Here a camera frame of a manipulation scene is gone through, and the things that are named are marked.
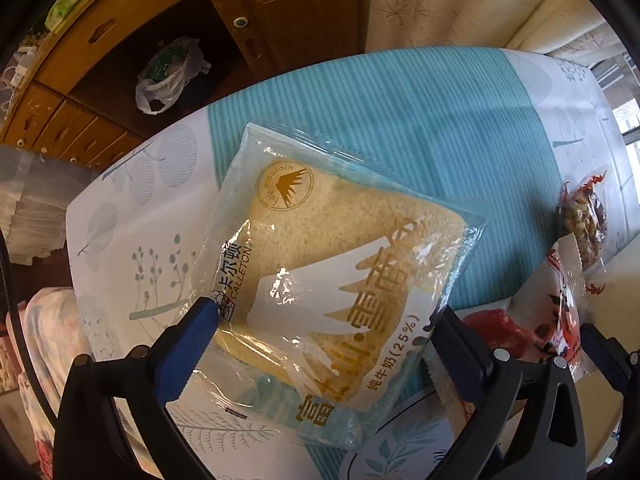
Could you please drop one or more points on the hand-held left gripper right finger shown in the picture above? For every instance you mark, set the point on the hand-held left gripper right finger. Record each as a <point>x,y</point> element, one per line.
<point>480,360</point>

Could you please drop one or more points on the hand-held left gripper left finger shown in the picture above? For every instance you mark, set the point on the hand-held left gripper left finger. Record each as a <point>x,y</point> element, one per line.
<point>195,340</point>

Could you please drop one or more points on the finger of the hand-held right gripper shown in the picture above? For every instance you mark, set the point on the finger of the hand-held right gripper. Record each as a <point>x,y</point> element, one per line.
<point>602,362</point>

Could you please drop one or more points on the red and white snack packet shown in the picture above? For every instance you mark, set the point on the red and white snack packet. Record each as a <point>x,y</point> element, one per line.
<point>560,300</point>

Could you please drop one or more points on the triangular bread slice packet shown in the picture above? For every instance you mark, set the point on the triangular bread slice packet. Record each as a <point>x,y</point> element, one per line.
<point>325,240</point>

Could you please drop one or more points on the clear nut candy packet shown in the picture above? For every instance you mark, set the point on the clear nut candy packet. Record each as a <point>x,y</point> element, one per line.
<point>582,215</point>

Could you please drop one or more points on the chair with pink cover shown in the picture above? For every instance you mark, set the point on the chair with pink cover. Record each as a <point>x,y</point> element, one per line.
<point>45,320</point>

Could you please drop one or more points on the white lace cloth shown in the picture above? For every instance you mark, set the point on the white lace cloth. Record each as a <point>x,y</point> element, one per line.
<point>30,210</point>

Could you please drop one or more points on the barred window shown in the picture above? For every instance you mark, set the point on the barred window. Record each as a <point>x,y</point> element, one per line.
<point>631,120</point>

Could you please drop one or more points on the teal leaf-print tablecloth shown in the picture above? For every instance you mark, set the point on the teal leaf-print tablecloth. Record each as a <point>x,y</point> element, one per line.
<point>400,120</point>

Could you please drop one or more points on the white plastic bag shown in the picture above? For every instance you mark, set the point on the white plastic bag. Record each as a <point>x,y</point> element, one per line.
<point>165,85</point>

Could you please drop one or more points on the white power adapter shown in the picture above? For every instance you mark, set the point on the white power adapter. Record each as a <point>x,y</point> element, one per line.
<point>15,70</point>

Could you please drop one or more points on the wooden desk with drawers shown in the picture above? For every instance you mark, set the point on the wooden desk with drawers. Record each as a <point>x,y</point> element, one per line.
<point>300,10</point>

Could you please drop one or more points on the green tissue pack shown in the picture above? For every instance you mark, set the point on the green tissue pack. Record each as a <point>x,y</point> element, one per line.
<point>67,7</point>

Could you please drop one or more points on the cream curtain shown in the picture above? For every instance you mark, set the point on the cream curtain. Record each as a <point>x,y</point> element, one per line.
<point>450,5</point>

